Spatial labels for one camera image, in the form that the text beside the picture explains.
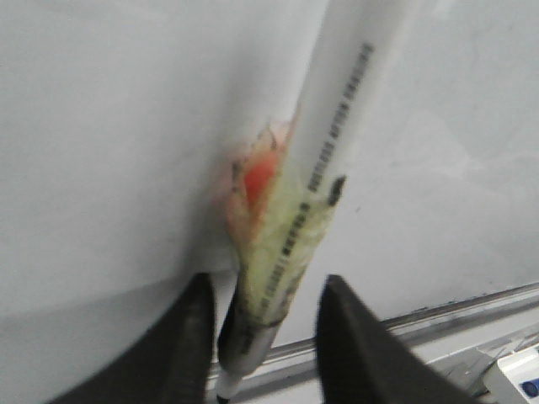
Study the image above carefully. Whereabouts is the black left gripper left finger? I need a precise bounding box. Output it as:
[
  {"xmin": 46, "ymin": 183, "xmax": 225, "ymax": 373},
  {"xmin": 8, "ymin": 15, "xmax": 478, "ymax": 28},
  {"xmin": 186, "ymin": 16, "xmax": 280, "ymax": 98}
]
[{"xmin": 52, "ymin": 274, "xmax": 215, "ymax": 403}]

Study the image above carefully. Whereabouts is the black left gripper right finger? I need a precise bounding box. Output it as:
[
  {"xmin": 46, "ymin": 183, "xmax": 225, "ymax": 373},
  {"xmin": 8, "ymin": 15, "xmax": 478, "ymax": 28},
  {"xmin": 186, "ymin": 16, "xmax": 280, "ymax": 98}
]
[{"xmin": 315, "ymin": 274, "xmax": 478, "ymax": 404}]

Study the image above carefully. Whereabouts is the white marker with red magnet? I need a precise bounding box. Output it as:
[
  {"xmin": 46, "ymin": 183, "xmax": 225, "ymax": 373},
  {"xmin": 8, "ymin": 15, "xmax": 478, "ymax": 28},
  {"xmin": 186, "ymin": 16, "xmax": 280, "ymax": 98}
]
[{"xmin": 215, "ymin": 1, "xmax": 419, "ymax": 403}]

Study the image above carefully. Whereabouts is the grey metal pegboard stand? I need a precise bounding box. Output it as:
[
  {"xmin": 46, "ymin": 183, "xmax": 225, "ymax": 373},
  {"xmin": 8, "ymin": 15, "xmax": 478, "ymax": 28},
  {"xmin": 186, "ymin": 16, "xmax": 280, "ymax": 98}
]
[{"xmin": 231, "ymin": 306, "xmax": 538, "ymax": 403}]

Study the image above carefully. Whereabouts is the white plastic marker tray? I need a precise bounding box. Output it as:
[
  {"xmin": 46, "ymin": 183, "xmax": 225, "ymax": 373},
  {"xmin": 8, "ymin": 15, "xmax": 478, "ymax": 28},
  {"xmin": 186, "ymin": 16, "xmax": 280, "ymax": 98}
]
[{"xmin": 495, "ymin": 347, "xmax": 538, "ymax": 403}]

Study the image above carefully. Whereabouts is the blue capped white marker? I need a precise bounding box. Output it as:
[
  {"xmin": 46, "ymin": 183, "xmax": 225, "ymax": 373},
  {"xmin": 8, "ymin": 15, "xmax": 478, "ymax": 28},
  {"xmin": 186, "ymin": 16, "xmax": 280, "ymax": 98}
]
[{"xmin": 520, "ymin": 379, "xmax": 539, "ymax": 399}]

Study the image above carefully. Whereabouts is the white whiteboard with grey frame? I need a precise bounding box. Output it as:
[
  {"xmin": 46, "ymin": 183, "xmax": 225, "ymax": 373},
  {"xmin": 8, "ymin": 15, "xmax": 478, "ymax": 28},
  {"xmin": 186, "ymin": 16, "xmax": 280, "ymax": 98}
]
[{"xmin": 1, "ymin": 1, "xmax": 538, "ymax": 401}]

